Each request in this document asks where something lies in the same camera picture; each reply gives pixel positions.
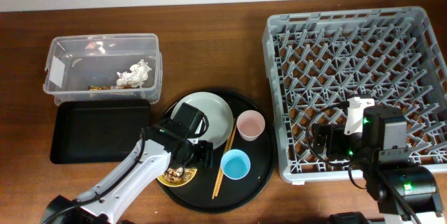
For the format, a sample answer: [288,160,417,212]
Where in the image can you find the food scraps pile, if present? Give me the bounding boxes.
[163,167,196,184]

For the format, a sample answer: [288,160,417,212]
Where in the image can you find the yellow bowl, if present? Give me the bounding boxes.
[157,167,197,187]

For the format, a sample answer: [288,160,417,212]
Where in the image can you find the grey-green round plate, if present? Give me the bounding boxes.
[170,92,233,149]

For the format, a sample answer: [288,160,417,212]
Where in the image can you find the blue cup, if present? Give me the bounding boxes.
[223,149,251,180]

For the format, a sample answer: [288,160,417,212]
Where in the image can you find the wooden chopstick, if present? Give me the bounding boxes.
[212,126,236,199]
[213,124,238,199]

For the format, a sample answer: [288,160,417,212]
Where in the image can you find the pink cup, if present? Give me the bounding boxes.
[236,110,265,141]

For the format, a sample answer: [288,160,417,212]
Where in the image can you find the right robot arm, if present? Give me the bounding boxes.
[307,121,446,223]

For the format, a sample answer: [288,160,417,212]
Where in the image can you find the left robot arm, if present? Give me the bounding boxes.
[41,119,213,223]

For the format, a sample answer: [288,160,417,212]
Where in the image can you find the grey dishwasher rack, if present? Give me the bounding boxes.
[262,6,446,185]

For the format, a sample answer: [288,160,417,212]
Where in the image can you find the round black tray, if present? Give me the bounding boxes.
[158,89,277,214]

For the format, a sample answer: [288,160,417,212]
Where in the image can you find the brown scraps in bin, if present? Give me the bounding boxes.
[89,84,134,97]

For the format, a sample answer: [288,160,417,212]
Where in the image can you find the black rectangular tray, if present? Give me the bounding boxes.
[50,99,151,164]

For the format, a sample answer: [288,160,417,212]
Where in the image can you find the crumpled white tissue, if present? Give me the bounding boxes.
[116,59,152,88]

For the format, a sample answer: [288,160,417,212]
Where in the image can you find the clear plastic bin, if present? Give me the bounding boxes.
[43,33,163,105]

